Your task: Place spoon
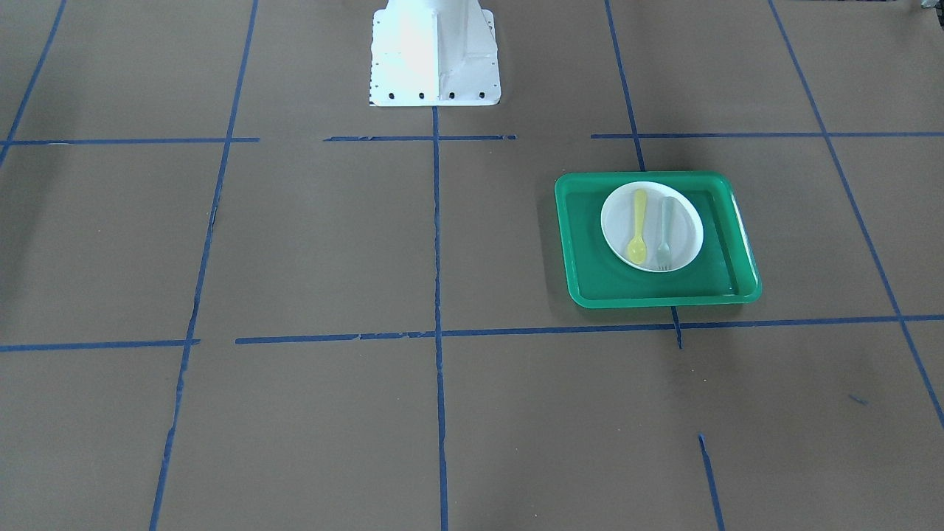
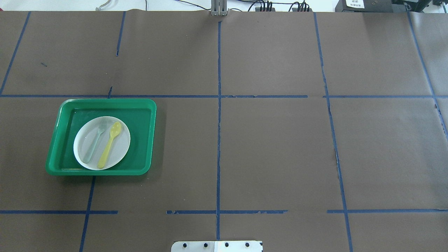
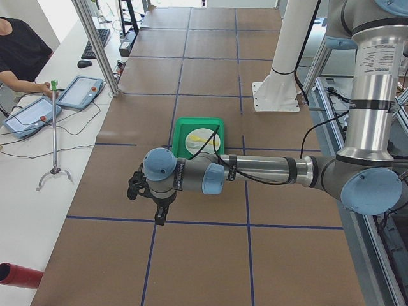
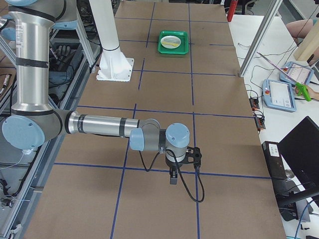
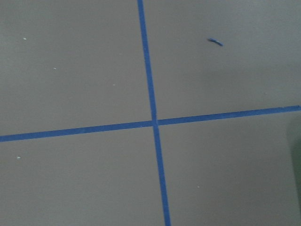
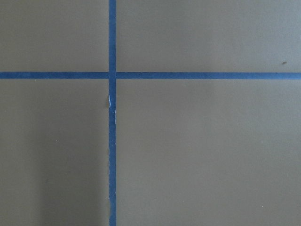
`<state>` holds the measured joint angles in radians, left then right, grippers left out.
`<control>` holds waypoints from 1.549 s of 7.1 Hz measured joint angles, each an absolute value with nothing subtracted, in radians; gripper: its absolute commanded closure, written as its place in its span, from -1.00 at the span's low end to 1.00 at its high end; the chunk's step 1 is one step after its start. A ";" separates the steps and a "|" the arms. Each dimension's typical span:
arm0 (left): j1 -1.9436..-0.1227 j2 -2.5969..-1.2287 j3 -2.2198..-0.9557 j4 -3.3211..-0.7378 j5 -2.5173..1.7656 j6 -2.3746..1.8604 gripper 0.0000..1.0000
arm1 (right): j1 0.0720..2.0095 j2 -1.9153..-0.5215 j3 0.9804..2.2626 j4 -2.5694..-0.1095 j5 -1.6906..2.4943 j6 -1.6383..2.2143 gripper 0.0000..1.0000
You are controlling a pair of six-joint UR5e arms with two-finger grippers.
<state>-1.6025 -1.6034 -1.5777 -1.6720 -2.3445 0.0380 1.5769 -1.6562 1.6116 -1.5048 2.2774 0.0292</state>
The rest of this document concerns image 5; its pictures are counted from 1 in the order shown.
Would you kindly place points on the small blue tape scrap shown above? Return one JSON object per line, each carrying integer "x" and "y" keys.
{"x": 215, "y": 41}

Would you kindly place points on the vertical blue tape strip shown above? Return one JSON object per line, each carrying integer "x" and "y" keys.
{"x": 153, "y": 110}

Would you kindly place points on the horizontal blue tape strip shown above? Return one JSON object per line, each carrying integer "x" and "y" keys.
{"x": 143, "y": 124}

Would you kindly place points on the green plastic tray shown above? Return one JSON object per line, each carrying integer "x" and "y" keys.
{"x": 293, "y": 134}

